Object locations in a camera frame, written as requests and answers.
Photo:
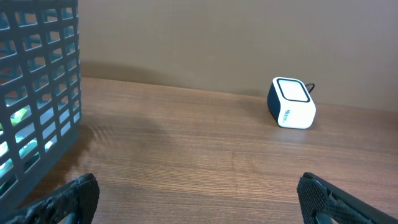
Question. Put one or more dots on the dark grey plastic basket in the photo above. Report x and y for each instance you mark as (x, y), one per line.
(40, 68)

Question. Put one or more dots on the light blue wet wipes pack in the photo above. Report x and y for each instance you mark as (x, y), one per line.
(23, 152)

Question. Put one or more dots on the green snack bag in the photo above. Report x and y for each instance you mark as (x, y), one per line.
(20, 115)

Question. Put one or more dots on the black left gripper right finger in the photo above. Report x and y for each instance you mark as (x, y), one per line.
(322, 202)

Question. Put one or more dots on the white barcode scanner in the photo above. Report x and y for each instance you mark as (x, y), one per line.
(290, 103)

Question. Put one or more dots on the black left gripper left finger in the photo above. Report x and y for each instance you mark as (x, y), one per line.
(75, 202)

